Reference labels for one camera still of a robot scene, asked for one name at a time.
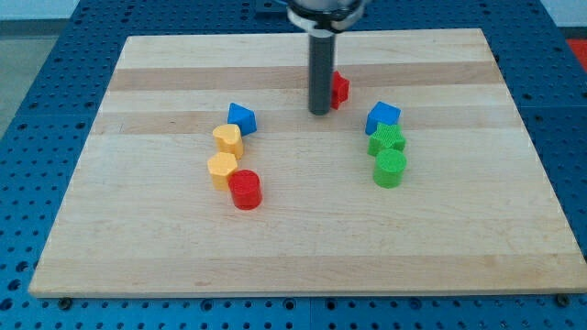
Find blue triangle block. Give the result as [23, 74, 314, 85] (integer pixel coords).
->
[227, 103, 257, 136]

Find blue cube block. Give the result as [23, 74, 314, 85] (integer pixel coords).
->
[365, 101, 402, 136]

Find red cylinder block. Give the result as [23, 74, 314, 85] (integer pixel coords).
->
[228, 170, 262, 210]

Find yellow heart block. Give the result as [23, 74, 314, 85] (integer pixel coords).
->
[212, 124, 244, 160]

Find yellow hexagon block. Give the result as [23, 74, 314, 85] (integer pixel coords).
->
[207, 152, 238, 191]

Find wooden board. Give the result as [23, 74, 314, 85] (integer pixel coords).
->
[29, 28, 586, 298]

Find red star block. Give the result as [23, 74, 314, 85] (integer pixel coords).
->
[331, 71, 350, 110]

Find green cylinder block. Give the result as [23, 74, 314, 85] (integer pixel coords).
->
[372, 148, 407, 189]

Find green star block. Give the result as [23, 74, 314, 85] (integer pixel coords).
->
[367, 123, 406, 156]

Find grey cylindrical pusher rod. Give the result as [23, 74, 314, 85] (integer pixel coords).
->
[308, 33, 336, 116]

